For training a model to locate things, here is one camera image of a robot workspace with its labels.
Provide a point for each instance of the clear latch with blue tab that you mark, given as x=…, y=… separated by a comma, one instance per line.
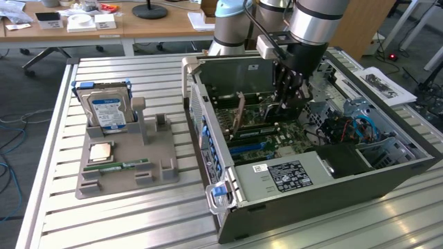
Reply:
x=218, y=193

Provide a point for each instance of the CPU chip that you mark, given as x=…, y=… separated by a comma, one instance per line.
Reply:
x=101, y=152

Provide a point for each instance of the green motherboard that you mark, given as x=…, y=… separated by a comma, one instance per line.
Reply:
x=288, y=129

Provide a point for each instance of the black stand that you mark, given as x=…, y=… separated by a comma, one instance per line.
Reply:
x=432, y=77

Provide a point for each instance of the grey power supply unit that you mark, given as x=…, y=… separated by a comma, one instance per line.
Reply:
x=253, y=181

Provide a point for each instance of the red packet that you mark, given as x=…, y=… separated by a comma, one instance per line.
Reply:
x=109, y=8

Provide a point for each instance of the flat white box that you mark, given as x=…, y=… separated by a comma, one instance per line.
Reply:
x=82, y=29

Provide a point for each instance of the blue expansion slot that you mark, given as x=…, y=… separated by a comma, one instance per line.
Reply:
x=248, y=148

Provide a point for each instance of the open PC case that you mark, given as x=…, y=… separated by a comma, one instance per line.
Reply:
x=312, y=207

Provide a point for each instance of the black topped white box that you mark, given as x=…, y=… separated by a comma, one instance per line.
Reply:
x=49, y=20

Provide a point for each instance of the black lamp base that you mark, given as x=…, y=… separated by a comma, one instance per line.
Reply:
x=149, y=12

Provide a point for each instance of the white tape roll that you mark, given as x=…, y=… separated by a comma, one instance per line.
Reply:
x=79, y=19

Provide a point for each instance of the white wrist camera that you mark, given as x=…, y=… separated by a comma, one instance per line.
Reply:
x=266, y=48

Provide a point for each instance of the printed paper stack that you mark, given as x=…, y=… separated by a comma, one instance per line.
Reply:
x=385, y=85

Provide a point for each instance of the wooden desk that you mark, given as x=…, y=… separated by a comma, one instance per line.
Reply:
x=42, y=35

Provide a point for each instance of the hard disk with blue label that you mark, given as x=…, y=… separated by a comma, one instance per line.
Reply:
x=106, y=111

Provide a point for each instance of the silver disk bay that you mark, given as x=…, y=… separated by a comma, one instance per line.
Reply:
x=388, y=153

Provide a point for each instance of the white paper stack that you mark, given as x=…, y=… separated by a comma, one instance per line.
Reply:
x=201, y=22

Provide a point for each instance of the clear plastic bag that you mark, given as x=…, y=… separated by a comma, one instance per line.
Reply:
x=14, y=11

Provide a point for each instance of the cardboard box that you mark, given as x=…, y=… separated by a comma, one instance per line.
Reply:
x=207, y=6

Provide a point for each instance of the small card with red print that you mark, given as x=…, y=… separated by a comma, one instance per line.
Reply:
x=18, y=26

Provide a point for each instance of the dark green RAM stick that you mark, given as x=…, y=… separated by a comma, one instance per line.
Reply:
x=260, y=132

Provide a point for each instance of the graphics card with beige bracket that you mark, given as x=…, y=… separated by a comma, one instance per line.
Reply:
x=257, y=114

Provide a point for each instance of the white labelled box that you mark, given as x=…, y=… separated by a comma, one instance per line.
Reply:
x=105, y=22

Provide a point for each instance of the light green RAM stick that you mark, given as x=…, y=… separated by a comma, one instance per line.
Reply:
x=118, y=165

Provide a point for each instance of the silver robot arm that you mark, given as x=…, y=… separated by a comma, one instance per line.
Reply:
x=312, y=20

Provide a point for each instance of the white table frame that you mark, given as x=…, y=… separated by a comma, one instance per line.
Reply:
x=436, y=60

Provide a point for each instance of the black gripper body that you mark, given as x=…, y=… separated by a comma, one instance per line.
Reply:
x=308, y=57

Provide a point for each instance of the grey parts rack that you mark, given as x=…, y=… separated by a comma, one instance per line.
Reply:
x=129, y=155

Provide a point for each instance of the small white box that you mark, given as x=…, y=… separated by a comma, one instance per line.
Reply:
x=373, y=48

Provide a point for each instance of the power strip with red light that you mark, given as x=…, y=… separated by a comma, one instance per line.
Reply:
x=392, y=56

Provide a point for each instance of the wooden cabinet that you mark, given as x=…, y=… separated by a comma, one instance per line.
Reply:
x=360, y=26

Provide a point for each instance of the perforated metal drive cage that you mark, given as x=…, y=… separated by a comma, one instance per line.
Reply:
x=325, y=109

